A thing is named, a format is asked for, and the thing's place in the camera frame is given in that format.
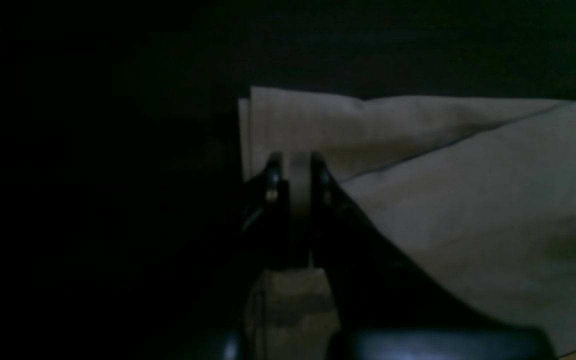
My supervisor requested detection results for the black tablecloth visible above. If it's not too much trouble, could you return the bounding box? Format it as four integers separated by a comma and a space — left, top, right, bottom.
0, 0, 576, 360

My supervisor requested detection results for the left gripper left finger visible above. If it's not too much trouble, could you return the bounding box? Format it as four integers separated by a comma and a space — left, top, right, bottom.
158, 152, 290, 360

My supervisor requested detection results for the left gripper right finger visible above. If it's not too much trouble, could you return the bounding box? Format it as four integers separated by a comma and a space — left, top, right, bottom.
310, 153, 556, 360

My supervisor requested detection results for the grey T-shirt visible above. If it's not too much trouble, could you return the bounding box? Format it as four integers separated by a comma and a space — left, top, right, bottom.
238, 87, 576, 356

